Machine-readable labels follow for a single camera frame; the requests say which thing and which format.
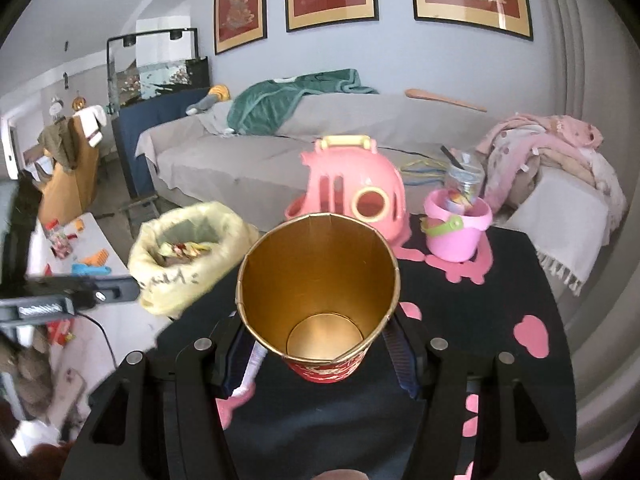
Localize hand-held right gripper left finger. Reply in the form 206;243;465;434
60;317;261;480

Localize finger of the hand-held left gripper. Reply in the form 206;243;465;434
65;276;142;312

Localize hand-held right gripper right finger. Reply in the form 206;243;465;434
381;316;583;480

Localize red gold paper cup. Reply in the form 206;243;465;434
235;212;402;385

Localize white pink wrapper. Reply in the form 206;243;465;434
239;342;267;397

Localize blue toy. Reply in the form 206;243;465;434
71;262;113;277

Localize orange toy comb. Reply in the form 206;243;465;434
75;249;110;267

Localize white low table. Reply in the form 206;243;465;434
25;212;151;411

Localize small dark stool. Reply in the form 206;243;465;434
120;195;162;237

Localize olive garment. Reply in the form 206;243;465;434
40;120;84;172

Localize black cloth with pink hearts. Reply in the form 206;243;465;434
150;210;582;480

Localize brown plush toy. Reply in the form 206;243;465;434
0;337;53;423

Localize pink toy bucket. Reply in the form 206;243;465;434
420;189;494;262

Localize white striped towel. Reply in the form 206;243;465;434
72;105;109;149

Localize pink toy house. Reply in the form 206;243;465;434
285;135;413;257

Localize clear plastic jar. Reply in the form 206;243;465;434
445;152;487;206

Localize glass fish tank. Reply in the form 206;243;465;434
106;26;211;109

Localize black pen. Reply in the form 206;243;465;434
440;145;467;170

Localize white fringed towel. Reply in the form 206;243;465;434
502;160;628;297

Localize grey orange duck plush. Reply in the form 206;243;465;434
186;85;231;116

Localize green blanket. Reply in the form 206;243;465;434
226;68;379;136

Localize grey covered sofa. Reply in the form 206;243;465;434
136;91;566;233

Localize pile of pink clothes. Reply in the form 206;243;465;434
475;114;615;196

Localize wooden paddle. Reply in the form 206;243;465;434
405;88;488;113

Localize narrow red gold framed picture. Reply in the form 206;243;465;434
214;0;268;56

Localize black cable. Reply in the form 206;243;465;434
75;311;119;372

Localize blue and yellow cords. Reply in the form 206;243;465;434
400;157;449;187

